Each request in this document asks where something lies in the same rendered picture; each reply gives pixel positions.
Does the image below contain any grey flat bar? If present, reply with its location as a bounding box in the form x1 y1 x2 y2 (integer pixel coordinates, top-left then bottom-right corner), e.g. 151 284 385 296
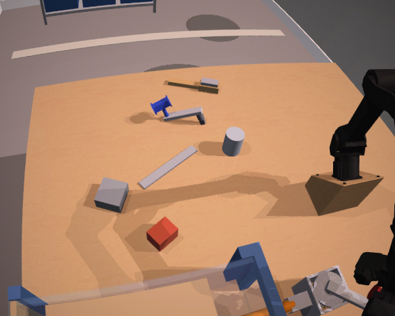
138 145 198 189

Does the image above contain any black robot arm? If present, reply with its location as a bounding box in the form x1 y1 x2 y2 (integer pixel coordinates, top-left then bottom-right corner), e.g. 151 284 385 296
329 69 395 288

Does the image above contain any blue flat bar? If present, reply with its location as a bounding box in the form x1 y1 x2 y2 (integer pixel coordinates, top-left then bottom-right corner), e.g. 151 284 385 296
250 242 286 316

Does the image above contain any grey cylinder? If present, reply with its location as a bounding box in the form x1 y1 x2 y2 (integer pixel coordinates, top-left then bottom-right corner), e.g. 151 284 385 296
222 126 245 157

